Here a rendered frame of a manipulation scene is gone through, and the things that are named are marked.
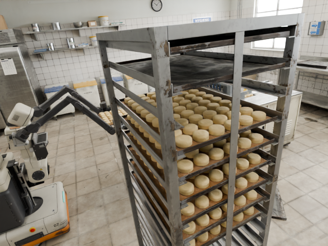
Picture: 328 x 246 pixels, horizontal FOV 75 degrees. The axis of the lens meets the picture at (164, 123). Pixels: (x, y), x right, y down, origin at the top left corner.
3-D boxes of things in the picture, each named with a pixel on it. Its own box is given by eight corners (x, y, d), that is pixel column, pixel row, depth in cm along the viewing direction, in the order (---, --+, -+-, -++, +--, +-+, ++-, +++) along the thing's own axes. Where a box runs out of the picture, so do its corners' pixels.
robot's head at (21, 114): (5, 122, 174) (14, 107, 173) (9, 114, 191) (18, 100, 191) (24, 130, 182) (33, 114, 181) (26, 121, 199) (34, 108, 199)
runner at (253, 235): (185, 173, 151) (184, 170, 150) (188, 172, 152) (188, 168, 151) (258, 246, 98) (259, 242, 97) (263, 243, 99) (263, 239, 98)
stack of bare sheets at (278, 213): (240, 176, 270) (240, 174, 269) (275, 180, 259) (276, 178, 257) (242, 214, 219) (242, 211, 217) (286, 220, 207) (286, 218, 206)
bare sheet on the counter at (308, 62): (296, 63, 429) (296, 62, 428) (309, 60, 442) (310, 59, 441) (327, 66, 378) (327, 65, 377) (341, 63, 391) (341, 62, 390)
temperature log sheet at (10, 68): (17, 73, 428) (11, 57, 415) (17, 73, 425) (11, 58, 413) (5, 75, 421) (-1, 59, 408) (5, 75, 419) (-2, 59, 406)
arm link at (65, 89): (66, 81, 218) (68, 84, 211) (75, 91, 227) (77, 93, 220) (30, 110, 211) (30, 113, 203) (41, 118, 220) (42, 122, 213)
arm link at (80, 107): (73, 104, 185) (72, 106, 175) (77, 99, 185) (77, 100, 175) (111, 133, 202) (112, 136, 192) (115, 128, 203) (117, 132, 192)
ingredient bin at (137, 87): (131, 105, 568) (126, 76, 537) (127, 99, 624) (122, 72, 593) (150, 101, 583) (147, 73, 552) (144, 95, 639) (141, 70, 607)
